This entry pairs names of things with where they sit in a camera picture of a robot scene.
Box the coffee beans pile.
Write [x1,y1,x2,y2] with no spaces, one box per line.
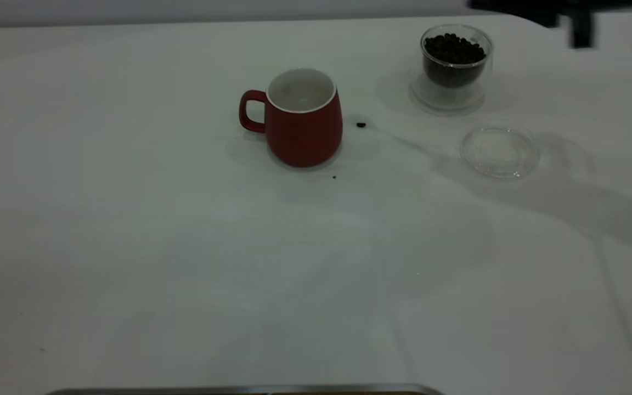
[425,31,487,87]

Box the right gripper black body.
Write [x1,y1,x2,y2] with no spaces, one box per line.
[470,0,632,13]

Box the clear glass saucer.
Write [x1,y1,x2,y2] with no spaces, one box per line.
[460,125,540,180]

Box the red ceramic mug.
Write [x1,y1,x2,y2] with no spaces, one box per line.
[239,67,343,168]

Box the double-wall glass cup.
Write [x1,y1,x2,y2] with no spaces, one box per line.
[410,24,495,112]

